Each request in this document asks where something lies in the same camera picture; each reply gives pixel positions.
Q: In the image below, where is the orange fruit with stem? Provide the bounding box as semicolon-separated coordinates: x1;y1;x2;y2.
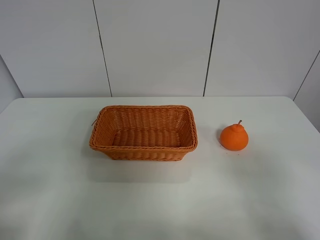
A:
219;120;249;151

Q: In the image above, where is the orange woven wicker basket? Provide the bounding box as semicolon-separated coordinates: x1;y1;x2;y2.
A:
89;105;198;162

